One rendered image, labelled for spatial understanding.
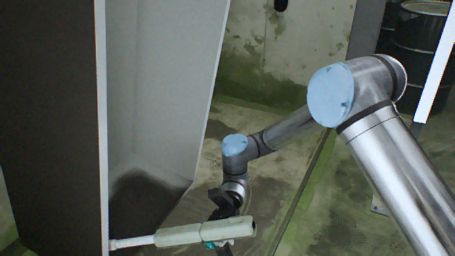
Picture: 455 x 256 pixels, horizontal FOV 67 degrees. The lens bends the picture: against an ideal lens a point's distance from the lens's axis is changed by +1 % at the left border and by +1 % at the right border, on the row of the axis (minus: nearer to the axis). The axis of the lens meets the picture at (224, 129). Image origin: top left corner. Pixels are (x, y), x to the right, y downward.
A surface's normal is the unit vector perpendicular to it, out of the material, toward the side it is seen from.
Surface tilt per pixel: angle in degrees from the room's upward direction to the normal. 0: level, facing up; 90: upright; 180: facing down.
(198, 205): 0
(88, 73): 90
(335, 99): 86
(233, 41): 90
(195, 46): 90
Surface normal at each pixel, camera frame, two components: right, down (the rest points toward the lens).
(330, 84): -0.91, 0.15
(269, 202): 0.00, -0.86
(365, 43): -0.45, 0.46
